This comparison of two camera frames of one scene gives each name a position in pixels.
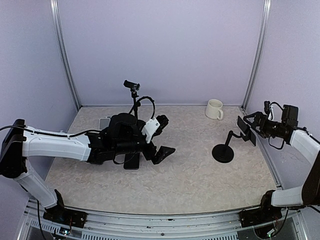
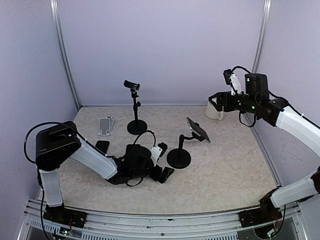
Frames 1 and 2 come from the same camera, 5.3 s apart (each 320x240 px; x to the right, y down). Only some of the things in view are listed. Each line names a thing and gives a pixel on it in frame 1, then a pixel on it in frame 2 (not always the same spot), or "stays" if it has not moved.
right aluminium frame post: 257,60 stays
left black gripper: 160,155 → 165,175
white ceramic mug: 213,110 stays
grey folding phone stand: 104,123 stays
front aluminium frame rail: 220,226 stays
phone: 246,130 → 195,127
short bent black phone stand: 223,153 → 180,158
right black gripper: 259,116 → 222,96
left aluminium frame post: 64,52 stays
